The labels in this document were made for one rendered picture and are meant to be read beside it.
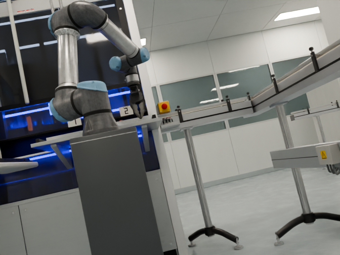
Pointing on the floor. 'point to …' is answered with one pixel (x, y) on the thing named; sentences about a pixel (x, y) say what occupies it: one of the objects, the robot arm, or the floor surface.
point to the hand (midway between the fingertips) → (140, 116)
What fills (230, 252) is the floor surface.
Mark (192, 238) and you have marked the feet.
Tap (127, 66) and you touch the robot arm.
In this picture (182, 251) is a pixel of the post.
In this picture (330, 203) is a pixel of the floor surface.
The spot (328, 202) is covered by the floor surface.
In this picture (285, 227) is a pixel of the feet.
